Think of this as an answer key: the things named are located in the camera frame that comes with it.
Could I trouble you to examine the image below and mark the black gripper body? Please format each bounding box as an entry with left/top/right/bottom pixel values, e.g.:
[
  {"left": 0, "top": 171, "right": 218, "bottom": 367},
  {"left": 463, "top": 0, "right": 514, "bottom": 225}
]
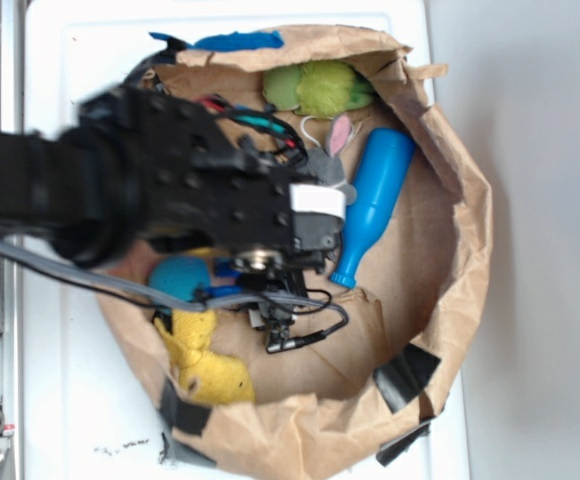
[{"left": 189, "top": 134, "right": 346, "bottom": 353}]

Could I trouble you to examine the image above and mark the blue sponge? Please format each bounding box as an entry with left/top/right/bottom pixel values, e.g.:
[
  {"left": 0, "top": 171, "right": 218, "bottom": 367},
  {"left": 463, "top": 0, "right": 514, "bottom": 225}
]
[{"left": 205, "top": 259, "right": 243, "bottom": 298}]

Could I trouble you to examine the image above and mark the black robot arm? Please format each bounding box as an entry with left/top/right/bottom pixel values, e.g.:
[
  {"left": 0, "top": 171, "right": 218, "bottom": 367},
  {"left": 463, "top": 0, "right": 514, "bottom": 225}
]
[{"left": 0, "top": 85, "right": 346, "bottom": 353}]

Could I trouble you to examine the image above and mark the grey plush bunny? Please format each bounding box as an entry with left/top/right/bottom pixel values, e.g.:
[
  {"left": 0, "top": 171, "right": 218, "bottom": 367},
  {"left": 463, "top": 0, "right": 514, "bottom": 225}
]
[{"left": 299, "top": 114, "right": 357, "bottom": 206}]

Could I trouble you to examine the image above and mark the teal knitted ball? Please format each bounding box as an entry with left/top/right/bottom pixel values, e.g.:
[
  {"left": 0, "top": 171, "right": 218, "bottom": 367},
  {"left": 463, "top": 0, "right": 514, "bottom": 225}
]
[{"left": 148, "top": 255, "right": 211, "bottom": 302}]

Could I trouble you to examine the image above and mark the blue plastic bottle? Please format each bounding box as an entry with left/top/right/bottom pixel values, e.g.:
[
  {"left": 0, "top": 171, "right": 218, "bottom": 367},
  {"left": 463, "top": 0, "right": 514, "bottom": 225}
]
[{"left": 330, "top": 128, "right": 416, "bottom": 289}]

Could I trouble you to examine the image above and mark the brown paper bag bin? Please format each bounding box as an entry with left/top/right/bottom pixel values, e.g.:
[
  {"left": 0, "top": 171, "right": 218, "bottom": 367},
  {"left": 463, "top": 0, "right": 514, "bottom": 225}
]
[{"left": 99, "top": 25, "right": 492, "bottom": 479}]

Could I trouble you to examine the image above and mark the yellow cloth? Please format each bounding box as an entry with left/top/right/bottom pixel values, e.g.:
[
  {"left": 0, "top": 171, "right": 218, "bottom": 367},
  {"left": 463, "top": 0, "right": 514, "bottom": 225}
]
[{"left": 153, "top": 309, "right": 255, "bottom": 405}]

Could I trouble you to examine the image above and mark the green plush toy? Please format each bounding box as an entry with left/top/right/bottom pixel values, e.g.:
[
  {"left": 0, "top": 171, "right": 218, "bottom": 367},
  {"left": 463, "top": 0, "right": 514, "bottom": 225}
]
[{"left": 263, "top": 60, "right": 376, "bottom": 118}]

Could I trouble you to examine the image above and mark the blue felt strip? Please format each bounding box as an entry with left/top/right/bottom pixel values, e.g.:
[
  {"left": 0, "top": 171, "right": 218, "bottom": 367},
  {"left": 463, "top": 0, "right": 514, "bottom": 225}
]
[{"left": 149, "top": 31, "right": 285, "bottom": 52}]

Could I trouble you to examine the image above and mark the black tape patch right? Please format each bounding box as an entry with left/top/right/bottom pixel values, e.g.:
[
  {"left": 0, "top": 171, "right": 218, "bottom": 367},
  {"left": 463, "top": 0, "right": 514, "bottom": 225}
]
[{"left": 372, "top": 343, "right": 441, "bottom": 414}]

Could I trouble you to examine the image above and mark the black tape patch top-left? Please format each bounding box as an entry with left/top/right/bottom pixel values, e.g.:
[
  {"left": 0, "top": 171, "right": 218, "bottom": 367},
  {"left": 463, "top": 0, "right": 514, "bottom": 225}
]
[{"left": 118, "top": 36, "right": 189, "bottom": 96}]

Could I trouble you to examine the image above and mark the black tape patch bottom-left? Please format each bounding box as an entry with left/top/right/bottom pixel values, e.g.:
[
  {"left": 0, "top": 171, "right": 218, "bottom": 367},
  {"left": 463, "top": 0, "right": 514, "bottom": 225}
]
[{"left": 158, "top": 380, "right": 212, "bottom": 436}]

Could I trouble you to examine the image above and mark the black tape strip bottom-right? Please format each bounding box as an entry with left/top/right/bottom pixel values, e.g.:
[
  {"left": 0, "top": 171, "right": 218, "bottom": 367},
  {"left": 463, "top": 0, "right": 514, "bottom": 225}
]
[{"left": 375, "top": 418, "right": 432, "bottom": 467}]

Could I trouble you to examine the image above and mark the white tray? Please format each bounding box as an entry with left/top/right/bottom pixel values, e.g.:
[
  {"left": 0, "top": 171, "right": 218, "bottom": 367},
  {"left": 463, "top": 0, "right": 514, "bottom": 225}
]
[{"left": 21, "top": 0, "right": 473, "bottom": 480}]

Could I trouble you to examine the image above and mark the grey cable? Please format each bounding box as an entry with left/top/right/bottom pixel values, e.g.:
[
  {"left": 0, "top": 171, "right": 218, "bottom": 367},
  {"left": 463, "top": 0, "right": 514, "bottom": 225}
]
[{"left": 0, "top": 232, "right": 350, "bottom": 346}]

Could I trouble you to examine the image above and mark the aluminium rail frame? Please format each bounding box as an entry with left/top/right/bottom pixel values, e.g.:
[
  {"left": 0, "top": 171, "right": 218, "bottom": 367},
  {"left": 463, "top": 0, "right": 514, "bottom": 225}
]
[{"left": 0, "top": 1, "right": 26, "bottom": 479}]

